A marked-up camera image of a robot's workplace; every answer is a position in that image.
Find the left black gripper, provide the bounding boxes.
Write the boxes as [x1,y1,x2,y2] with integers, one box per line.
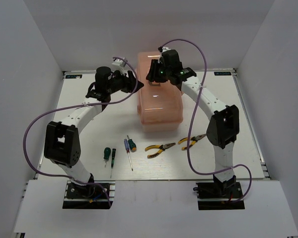
[107,68,145,95]

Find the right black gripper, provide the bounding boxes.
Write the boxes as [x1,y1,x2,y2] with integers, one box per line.
[146,60,171,83]

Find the pink plastic toolbox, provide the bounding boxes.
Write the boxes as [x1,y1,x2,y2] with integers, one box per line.
[137,52,183,132]

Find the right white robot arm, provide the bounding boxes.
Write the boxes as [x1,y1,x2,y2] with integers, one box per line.
[146,47,239,198]

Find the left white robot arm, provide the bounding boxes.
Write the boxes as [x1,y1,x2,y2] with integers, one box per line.
[44,66,144,198]

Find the blue red long screwdriver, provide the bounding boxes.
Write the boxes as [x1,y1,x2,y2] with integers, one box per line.
[124,139,133,171]

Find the green orange stubby screwdriver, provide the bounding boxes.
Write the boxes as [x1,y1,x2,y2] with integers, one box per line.
[127,135,137,152]

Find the left table corner label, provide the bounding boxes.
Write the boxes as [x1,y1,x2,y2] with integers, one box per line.
[65,74,82,79]

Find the table corner label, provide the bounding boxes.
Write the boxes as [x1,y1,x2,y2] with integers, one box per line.
[65,74,82,79]
[214,71,231,76]

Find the yellow combination pliers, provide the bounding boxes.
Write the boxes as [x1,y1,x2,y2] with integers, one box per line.
[145,142,176,159]

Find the thin green precision screwdriver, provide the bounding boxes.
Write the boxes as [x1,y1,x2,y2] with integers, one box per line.
[110,148,116,178]

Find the right table corner label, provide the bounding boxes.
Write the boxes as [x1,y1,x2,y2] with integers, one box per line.
[214,71,231,76]

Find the yellow needle-nose pliers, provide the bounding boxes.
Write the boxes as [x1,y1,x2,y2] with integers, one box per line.
[177,134,207,151]

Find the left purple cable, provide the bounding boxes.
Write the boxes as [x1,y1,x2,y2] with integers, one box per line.
[26,55,140,208]

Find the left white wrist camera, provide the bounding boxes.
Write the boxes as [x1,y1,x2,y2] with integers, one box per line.
[111,58,126,75]

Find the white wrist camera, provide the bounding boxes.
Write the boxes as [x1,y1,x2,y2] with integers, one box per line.
[158,46,170,64]
[111,58,126,75]

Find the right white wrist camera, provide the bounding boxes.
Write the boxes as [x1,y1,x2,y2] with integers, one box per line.
[158,46,170,64]

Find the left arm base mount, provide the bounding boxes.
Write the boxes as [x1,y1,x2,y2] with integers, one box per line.
[62,181,115,210]

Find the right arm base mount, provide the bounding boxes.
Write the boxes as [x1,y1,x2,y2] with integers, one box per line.
[193,182,245,211]

